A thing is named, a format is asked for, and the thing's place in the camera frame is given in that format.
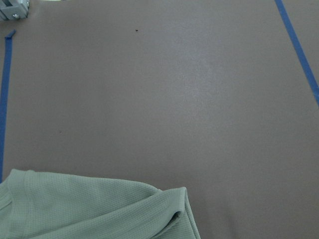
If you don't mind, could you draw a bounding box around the olive green long-sleeve shirt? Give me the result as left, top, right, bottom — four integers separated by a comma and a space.
0, 169, 200, 239

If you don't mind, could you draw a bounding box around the grey aluminium camera post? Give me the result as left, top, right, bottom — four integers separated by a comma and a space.
0, 0, 30, 21

